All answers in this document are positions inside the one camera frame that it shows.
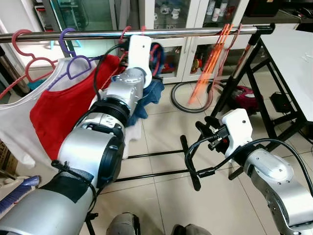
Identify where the blue denim garment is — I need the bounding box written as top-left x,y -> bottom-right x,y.
128,43 -> 166,127

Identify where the red velvet hanger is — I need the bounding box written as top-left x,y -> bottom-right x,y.
141,25 -> 163,74
119,25 -> 133,44
0,28 -> 58,98

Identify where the orange plastic hanger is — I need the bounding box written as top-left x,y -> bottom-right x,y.
188,22 -> 234,106

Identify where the thin salmon hanger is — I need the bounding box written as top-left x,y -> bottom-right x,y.
210,23 -> 243,94

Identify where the purple hanger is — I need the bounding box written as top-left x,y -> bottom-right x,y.
46,27 -> 106,91

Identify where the red vacuum cleaner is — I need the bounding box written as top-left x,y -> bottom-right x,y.
230,86 -> 262,116

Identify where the black floor box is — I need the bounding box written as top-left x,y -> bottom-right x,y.
270,92 -> 294,114

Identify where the robot right leg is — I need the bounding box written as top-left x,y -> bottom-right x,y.
171,223 -> 212,235

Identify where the robot leg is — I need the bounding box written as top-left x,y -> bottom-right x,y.
107,212 -> 141,235
171,223 -> 212,235

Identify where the white table with black legs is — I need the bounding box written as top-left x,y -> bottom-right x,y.
259,23 -> 313,123

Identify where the robot left leg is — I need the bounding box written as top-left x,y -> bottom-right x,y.
107,212 -> 141,235

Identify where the white glass door cabinet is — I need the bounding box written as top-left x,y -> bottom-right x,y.
34,0 -> 260,84

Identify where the red garment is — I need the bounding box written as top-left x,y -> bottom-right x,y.
29,54 -> 123,161

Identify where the blue striped cloth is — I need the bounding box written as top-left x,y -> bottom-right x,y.
0,175 -> 40,216

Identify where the cardboard box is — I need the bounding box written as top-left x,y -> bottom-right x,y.
0,140 -> 20,177

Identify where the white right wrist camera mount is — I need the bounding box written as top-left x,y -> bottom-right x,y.
221,109 -> 253,152

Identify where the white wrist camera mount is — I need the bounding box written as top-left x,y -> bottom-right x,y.
221,109 -> 253,152
126,34 -> 153,89

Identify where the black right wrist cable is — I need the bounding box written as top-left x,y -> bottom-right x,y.
185,137 -> 313,182

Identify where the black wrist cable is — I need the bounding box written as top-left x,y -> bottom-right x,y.
93,43 -> 129,106
185,137 -> 313,182

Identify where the grey vacuum hose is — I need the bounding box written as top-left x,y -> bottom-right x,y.
170,81 -> 216,114

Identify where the clothes rack with steel rail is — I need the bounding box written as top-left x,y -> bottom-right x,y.
0,23 -> 306,235

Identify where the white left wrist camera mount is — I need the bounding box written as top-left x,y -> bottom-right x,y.
126,34 -> 153,89

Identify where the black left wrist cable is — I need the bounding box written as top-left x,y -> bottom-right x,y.
93,43 -> 129,106

